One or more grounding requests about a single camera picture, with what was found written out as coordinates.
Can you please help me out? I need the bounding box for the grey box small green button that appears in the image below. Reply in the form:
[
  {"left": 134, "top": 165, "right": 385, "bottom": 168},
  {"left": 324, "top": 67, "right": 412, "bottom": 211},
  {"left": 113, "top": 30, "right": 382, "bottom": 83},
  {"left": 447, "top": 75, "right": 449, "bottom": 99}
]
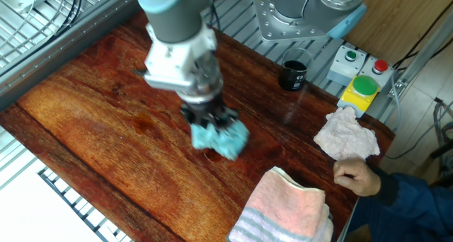
[{"left": 326, "top": 45, "right": 368, "bottom": 86}]

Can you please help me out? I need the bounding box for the grey cable by frame post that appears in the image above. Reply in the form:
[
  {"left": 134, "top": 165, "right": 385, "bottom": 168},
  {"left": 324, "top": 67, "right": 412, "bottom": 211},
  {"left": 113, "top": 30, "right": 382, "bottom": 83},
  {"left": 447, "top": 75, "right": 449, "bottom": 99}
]
[{"left": 384, "top": 75, "right": 453, "bottom": 161}]

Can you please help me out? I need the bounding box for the turquoise fluffy cloth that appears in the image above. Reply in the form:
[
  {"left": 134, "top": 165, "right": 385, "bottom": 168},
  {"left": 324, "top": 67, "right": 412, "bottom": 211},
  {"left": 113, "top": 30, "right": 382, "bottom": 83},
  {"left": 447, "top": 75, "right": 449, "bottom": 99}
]
[{"left": 190, "top": 120, "right": 251, "bottom": 161}]

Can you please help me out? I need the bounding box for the silver robot base mounting plate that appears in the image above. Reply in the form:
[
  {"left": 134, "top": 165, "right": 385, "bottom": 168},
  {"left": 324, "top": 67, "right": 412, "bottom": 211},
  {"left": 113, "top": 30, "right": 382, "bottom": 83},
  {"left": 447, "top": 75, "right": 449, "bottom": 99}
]
[{"left": 253, "top": 0, "right": 346, "bottom": 44}]

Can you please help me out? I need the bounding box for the forearm in dark blue sleeve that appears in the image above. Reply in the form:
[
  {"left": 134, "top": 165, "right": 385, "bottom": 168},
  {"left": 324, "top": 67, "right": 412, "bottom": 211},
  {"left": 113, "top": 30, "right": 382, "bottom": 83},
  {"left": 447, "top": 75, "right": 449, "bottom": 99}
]
[{"left": 348, "top": 166, "right": 453, "bottom": 242}]

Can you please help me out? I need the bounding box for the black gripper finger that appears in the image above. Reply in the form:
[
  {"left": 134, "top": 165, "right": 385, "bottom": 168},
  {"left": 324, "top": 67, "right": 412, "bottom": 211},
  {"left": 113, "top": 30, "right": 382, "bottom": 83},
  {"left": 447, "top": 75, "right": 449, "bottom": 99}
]
[
  {"left": 179, "top": 104, "right": 200, "bottom": 127},
  {"left": 219, "top": 108, "right": 242, "bottom": 130}
]

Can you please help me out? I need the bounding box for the pale pink crumpled cloth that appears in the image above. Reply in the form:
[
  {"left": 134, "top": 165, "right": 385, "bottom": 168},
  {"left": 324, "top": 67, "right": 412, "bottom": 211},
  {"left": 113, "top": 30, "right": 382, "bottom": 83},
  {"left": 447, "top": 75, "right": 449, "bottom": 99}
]
[{"left": 313, "top": 106, "right": 381, "bottom": 161}]

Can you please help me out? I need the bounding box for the pink striped folded towel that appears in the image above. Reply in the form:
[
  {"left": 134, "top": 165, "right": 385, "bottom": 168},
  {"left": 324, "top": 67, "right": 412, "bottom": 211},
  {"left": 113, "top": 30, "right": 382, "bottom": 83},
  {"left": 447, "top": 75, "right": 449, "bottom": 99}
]
[{"left": 226, "top": 166, "right": 334, "bottom": 242}]

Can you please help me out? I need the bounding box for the glass beaker with dark liquid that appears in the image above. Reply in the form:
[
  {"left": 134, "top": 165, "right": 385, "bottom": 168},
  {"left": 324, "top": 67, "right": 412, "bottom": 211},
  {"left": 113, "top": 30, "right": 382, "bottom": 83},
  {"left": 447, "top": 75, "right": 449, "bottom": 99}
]
[{"left": 278, "top": 47, "right": 314, "bottom": 92}]

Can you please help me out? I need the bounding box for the metal wire grid rack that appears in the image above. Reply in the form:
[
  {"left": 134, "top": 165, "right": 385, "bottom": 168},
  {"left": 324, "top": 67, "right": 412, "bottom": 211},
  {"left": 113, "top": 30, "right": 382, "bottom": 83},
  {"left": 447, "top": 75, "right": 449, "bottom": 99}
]
[{"left": 0, "top": 0, "right": 107, "bottom": 69}]

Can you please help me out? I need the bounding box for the white flat board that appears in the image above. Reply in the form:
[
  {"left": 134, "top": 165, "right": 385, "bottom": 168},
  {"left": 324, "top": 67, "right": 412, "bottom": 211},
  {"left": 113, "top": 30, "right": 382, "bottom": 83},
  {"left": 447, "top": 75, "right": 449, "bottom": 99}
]
[{"left": 0, "top": 156, "right": 103, "bottom": 242}]

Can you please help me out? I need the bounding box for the black cable bundle on rack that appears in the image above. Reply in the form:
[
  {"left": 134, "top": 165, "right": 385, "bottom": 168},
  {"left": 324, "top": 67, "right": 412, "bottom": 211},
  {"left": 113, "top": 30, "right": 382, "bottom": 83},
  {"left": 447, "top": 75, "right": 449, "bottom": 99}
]
[{"left": 35, "top": 0, "right": 83, "bottom": 45}]

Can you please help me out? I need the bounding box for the aluminium frame post beside buttons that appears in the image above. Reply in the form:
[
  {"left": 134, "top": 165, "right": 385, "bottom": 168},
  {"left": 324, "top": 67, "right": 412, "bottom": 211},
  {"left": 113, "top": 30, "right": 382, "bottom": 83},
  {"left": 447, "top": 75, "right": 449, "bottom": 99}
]
[{"left": 389, "top": 8, "right": 453, "bottom": 98}]

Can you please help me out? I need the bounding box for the yellow box big green button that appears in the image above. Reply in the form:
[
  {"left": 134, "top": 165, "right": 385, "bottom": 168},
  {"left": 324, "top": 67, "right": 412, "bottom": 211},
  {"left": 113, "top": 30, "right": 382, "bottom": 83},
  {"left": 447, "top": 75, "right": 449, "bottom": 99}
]
[{"left": 336, "top": 74, "right": 380, "bottom": 118}]

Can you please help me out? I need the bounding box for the grey box red button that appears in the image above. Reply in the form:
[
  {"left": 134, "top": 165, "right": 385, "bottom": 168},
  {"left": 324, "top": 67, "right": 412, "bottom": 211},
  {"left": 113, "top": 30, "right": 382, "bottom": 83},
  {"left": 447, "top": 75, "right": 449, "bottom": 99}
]
[{"left": 359, "top": 56, "right": 396, "bottom": 94}]

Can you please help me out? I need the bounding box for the person's bare hand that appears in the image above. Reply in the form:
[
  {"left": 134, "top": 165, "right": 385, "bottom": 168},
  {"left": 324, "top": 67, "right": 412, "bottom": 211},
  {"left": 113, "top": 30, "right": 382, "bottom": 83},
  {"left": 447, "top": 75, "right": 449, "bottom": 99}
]
[{"left": 333, "top": 159, "right": 382, "bottom": 197}]

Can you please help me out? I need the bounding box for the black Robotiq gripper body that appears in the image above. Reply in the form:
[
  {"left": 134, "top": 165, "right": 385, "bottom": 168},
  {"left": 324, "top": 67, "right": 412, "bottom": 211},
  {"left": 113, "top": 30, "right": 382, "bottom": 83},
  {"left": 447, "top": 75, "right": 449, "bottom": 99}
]
[{"left": 183, "top": 95, "right": 231, "bottom": 128}]

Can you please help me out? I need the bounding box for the grey metal table side rail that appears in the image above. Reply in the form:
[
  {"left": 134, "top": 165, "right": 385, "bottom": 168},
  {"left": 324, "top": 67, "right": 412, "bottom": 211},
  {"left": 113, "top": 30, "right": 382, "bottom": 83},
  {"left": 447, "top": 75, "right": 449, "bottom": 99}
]
[{"left": 0, "top": 0, "right": 149, "bottom": 110}]

